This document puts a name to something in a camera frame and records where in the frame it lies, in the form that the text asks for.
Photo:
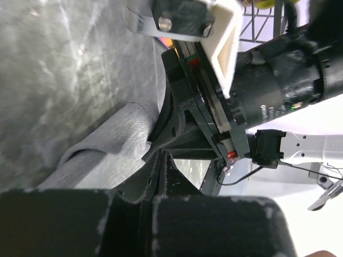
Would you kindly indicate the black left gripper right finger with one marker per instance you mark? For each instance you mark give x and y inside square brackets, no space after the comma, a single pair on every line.
[178,214]

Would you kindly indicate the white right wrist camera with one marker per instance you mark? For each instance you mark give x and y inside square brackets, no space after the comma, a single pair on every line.
[215,24]

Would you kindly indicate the grey cloth napkin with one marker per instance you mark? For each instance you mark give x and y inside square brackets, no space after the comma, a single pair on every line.
[110,154]

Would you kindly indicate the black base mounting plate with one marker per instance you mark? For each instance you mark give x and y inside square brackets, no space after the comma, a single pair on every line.
[214,177]

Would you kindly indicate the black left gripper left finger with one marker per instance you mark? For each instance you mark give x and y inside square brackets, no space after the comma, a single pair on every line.
[128,226]

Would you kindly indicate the black wire dish rack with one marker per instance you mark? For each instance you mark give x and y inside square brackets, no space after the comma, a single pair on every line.
[263,20]

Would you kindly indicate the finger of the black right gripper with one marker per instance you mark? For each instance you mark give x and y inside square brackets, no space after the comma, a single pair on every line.
[167,126]

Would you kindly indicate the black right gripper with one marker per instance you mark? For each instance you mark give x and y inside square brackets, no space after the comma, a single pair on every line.
[279,77]

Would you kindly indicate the iridescent purple knife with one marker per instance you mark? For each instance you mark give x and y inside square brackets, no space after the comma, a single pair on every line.
[166,42]

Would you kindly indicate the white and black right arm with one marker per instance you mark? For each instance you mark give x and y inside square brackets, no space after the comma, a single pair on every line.
[277,78]

